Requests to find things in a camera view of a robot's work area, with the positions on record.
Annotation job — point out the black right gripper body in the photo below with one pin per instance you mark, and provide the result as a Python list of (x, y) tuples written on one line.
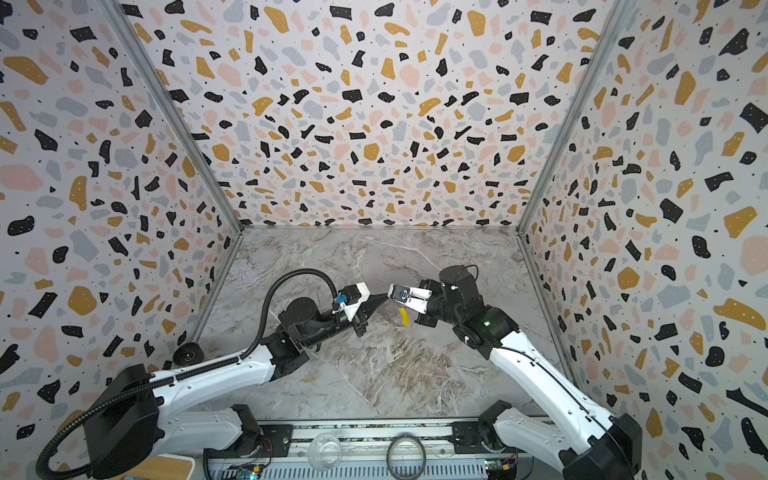
[(430, 301)]

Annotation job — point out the metal keyring with keys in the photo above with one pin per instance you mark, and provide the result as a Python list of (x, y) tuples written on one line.
[(391, 313)]

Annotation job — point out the yellow capped key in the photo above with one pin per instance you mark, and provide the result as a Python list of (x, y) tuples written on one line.
[(405, 319)]

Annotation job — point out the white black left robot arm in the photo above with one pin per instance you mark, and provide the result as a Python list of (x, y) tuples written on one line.
[(139, 416)]

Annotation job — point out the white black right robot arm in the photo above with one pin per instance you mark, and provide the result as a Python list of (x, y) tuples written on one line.
[(582, 440)]

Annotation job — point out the black round knob bottle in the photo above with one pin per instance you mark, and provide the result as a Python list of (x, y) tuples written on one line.
[(188, 354)]

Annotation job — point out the clear glass bowl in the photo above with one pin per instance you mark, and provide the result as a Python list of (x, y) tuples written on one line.
[(324, 452)]

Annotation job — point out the wooden tray white rim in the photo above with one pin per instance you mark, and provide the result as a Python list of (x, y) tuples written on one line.
[(163, 467)]

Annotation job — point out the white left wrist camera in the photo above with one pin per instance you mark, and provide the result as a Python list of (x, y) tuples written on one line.
[(349, 300)]

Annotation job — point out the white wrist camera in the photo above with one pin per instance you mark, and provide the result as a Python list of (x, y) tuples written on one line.
[(416, 299), (349, 300)]

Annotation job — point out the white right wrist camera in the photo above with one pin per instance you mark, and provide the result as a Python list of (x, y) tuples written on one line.
[(416, 299)]

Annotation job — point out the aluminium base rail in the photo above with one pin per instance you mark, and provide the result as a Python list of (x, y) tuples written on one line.
[(448, 448)]

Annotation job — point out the aluminium corner post left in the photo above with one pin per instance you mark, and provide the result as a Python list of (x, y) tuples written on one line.
[(117, 20)]

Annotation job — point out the aluminium corner post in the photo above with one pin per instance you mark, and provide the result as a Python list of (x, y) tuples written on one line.
[(616, 21), (117, 20)]

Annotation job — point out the aluminium corner post right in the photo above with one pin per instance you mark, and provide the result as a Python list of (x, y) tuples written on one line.
[(616, 21)]

